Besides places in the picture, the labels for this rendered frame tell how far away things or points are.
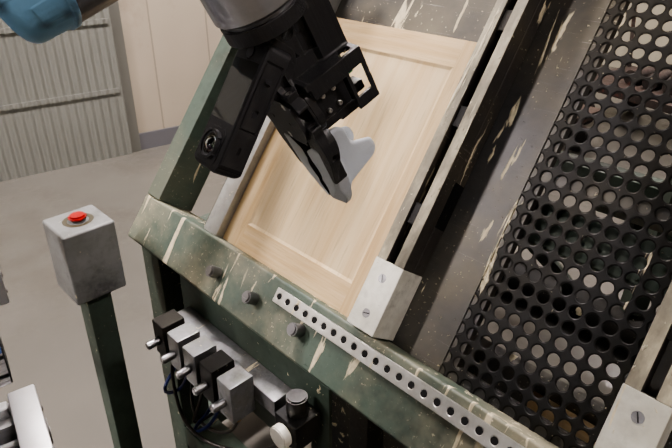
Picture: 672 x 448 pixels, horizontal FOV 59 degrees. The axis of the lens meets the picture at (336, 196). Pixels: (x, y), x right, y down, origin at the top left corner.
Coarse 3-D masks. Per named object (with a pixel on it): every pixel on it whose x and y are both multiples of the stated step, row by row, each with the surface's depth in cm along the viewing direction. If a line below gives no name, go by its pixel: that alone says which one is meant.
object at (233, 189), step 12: (336, 0) 136; (264, 132) 134; (264, 144) 135; (252, 156) 134; (252, 168) 134; (228, 180) 136; (240, 180) 134; (228, 192) 135; (240, 192) 134; (216, 204) 136; (228, 204) 134; (216, 216) 135; (228, 216) 134; (204, 228) 136; (216, 228) 134
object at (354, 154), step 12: (336, 132) 53; (348, 144) 54; (360, 144) 55; (372, 144) 56; (312, 156) 54; (348, 156) 55; (360, 156) 56; (324, 168) 53; (348, 168) 56; (360, 168) 57; (324, 180) 56; (348, 180) 55; (336, 192) 56; (348, 192) 57
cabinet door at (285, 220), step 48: (384, 48) 123; (432, 48) 115; (384, 96) 119; (432, 96) 112; (384, 144) 116; (288, 192) 127; (384, 192) 112; (240, 240) 131; (288, 240) 123; (336, 240) 116; (384, 240) 109; (336, 288) 112
